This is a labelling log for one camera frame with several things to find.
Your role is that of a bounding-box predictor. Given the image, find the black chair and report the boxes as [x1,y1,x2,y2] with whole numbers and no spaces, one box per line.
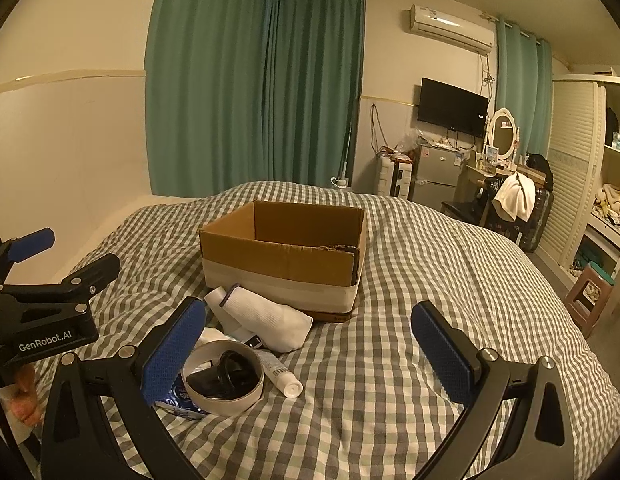
[440,180,496,226]

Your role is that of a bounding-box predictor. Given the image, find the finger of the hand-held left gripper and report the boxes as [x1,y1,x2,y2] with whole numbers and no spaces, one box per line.
[0,227,56,286]
[0,254,122,308]

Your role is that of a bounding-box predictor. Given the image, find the dark suitcase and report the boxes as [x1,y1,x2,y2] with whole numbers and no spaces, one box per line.
[517,187,555,254]

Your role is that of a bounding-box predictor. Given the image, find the white wardrobe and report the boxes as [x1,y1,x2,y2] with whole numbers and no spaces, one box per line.
[540,72,620,281]

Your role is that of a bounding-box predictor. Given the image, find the white suitcase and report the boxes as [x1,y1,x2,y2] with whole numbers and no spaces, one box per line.
[375,155,416,200]

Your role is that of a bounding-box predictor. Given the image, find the black bag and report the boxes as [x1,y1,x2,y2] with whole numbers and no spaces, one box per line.
[526,154,555,191]

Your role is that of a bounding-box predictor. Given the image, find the thin white pole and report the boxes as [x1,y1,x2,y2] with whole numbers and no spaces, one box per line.
[340,110,356,183]

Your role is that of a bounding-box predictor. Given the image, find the brown plastic stool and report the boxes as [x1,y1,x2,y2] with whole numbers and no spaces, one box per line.
[564,262,616,338]

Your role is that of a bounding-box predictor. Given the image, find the pile of clothes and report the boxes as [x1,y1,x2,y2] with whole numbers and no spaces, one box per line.
[592,185,620,233]

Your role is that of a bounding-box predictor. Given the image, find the grey checked blanket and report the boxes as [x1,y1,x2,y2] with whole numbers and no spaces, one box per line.
[35,180,618,480]

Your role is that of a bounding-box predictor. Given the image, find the white ribbed sock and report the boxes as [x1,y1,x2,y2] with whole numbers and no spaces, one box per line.
[224,287,313,353]

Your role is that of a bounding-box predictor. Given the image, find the wide green curtain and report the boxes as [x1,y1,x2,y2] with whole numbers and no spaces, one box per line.
[144,0,281,197]

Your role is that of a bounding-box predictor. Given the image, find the wall cables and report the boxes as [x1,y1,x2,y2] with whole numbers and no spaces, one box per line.
[370,104,386,156]

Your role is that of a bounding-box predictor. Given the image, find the black hair clip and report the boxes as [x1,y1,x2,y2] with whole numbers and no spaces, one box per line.
[186,350,258,402]

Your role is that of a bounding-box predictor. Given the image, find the cardboard box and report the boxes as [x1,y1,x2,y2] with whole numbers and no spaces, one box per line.
[198,200,367,322]

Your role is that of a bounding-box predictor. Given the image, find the black wall television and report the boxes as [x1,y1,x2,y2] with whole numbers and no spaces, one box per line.
[416,77,490,137]

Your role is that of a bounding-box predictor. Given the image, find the white air conditioner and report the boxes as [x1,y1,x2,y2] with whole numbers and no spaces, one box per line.
[402,4,495,56]

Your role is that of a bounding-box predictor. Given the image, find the clear plastic bag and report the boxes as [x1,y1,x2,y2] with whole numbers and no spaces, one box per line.
[395,127,426,156]

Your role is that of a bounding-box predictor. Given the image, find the white towel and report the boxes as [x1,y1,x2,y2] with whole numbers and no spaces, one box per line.
[492,172,537,222]

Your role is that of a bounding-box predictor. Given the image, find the white oval vanity mirror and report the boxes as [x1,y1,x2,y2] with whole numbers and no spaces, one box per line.
[485,107,521,163]

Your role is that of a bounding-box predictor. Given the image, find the white squeeze tube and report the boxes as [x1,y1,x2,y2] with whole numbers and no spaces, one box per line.
[250,349,304,400]

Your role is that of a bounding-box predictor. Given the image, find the white vanity table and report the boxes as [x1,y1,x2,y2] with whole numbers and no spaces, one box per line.
[462,160,546,196]

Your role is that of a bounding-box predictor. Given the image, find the white tape roll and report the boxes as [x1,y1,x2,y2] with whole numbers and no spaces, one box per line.
[182,340,265,416]

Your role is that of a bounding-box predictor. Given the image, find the person's left hand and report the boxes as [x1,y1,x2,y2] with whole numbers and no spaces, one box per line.
[7,362,43,426]

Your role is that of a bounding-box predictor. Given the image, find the green curtain beside suitcase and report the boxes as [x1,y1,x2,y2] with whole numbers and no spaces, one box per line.
[262,0,366,196]

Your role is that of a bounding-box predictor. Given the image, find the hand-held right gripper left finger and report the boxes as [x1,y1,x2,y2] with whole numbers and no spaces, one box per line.
[40,296,208,480]

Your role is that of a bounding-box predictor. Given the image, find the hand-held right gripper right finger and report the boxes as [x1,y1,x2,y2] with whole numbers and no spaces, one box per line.
[410,301,583,480]

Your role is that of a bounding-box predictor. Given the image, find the silver mini fridge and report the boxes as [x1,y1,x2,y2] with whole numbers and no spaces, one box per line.
[409,142,463,206]

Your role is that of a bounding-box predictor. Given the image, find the blue and white tissue packet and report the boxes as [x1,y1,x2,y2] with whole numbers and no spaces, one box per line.
[155,377,211,420]

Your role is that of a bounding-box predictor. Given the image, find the green curtain beside wardrobe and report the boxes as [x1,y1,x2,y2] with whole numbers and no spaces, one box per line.
[495,17,553,161]

